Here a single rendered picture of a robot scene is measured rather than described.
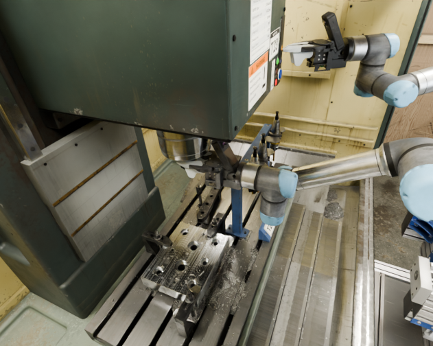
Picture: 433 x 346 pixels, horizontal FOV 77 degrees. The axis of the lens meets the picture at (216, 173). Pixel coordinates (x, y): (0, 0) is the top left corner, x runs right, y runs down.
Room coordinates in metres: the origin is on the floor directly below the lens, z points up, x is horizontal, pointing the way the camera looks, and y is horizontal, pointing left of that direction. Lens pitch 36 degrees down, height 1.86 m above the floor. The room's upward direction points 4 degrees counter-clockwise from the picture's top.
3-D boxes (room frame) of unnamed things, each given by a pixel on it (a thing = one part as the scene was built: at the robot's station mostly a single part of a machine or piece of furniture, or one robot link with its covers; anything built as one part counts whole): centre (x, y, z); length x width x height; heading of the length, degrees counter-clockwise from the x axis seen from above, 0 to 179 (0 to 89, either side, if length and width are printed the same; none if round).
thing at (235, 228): (0.84, -0.08, 1.05); 0.10 x 0.05 x 0.30; 63
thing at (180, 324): (0.47, 0.12, 0.97); 0.13 x 0.03 x 0.15; 153
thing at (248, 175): (0.64, -0.10, 1.37); 0.08 x 0.05 x 0.08; 153
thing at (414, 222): (0.82, -0.93, 0.86); 0.09 x 0.09 x 0.09; 60
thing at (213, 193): (1.00, 0.04, 0.93); 0.26 x 0.05 x 0.06; 158
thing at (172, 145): (0.74, 0.09, 1.48); 0.16 x 0.16 x 0.12
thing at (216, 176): (0.68, -0.03, 1.36); 0.12 x 0.08 x 0.09; 63
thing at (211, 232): (0.80, 0.02, 0.97); 0.13 x 0.03 x 0.15; 153
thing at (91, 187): (0.94, 0.48, 1.16); 0.48 x 0.05 x 0.51; 153
